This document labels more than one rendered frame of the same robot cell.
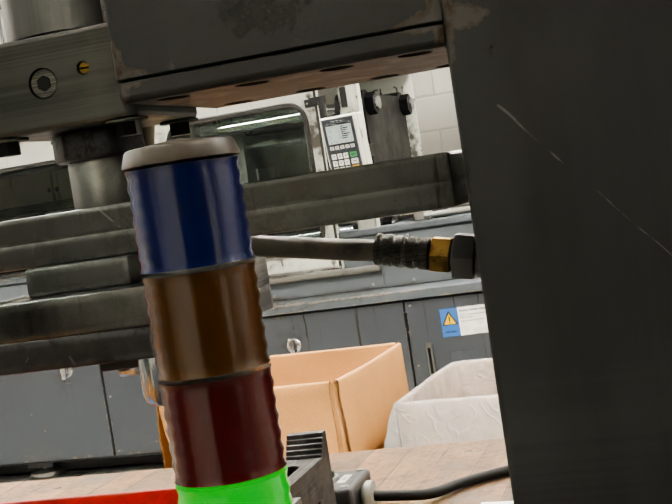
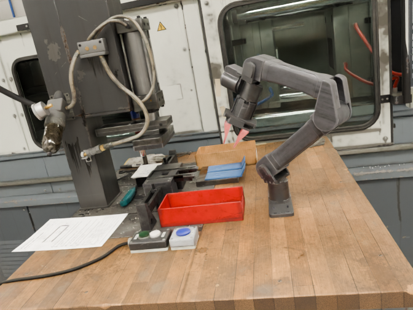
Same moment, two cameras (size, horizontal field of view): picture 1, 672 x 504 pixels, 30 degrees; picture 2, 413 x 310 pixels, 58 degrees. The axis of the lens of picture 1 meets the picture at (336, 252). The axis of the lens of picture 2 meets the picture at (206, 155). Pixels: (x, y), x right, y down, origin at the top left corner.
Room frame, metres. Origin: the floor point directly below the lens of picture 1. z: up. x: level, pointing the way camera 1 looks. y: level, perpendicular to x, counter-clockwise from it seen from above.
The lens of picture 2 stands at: (2.00, 0.16, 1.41)
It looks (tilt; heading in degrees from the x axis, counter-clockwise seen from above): 16 degrees down; 174
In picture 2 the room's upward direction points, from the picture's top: 10 degrees counter-clockwise
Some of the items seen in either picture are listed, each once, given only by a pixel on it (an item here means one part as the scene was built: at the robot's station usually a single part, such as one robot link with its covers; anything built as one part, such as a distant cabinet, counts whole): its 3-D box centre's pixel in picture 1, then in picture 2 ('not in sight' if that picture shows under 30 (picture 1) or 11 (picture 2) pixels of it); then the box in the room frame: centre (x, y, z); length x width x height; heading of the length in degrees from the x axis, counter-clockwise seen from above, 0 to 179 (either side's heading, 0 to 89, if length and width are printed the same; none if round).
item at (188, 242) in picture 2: not in sight; (185, 242); (1.08, 0.15, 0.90); 0.07 x 0.07 x 0.06; 74
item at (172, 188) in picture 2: not in sight; (166, 184); (0.70, 0.12, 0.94); 0.20 x 0.10 x 0.07; 164
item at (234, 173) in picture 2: not in sight; (225, 171); (0.68, 0.35, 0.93); 0.15 x 0.07 x 0.03; 73
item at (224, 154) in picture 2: not in sight; (227, 155); (0.47, 0.39, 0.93); 0.25 x 0.13 x 0.08; 74
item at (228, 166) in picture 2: not in sight; (226, 163); (0.59, 0.37, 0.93); 0.15 x 0.07 x 0.03; 77
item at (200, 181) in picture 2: not in sight; (219, 174); (0.62, 0.33, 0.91); 0.17 x 0.16 x 0.02; 164
